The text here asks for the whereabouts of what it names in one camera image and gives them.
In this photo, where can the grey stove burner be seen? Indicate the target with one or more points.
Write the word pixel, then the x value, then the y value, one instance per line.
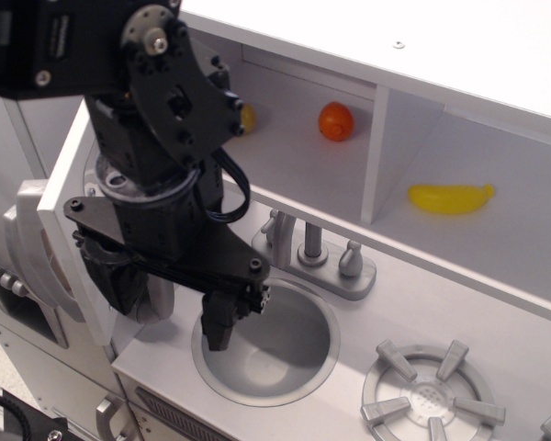
pixel 423 392

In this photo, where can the yellow toy lemon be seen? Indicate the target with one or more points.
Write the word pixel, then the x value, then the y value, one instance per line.
pixel 248 118

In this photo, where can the grey toy telephone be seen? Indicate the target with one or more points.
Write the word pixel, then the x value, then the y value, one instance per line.
pixel 157 303

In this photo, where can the yellow toy banana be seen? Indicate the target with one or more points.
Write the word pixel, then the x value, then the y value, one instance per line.
pixel 450 199

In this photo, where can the grey ice dispenser panel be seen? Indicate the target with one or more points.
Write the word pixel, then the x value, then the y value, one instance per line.
pixel 20 305

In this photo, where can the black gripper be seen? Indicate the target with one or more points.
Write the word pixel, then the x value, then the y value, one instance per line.
pixel 124 240

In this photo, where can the grey toy faucet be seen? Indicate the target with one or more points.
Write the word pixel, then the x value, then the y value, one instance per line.
pixel 342 270

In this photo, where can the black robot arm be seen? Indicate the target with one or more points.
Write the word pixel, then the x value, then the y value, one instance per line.
pixel 162 109

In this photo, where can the orange toy fruit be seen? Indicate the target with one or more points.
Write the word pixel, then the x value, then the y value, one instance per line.
pixel 336 122

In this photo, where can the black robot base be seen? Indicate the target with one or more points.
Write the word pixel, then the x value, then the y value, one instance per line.
pixel 21 421

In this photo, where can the white toy kitchen cabinet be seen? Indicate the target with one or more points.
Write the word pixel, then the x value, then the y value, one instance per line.
pixel 442 93

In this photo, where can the black oven vent grille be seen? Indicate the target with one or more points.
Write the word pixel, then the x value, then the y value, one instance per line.
pixel 184 423

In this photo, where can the round grey sink bowl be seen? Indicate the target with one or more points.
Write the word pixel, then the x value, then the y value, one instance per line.
pixel 275 358

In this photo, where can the grey lower door handle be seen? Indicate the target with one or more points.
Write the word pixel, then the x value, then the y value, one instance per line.
pixel 105 412

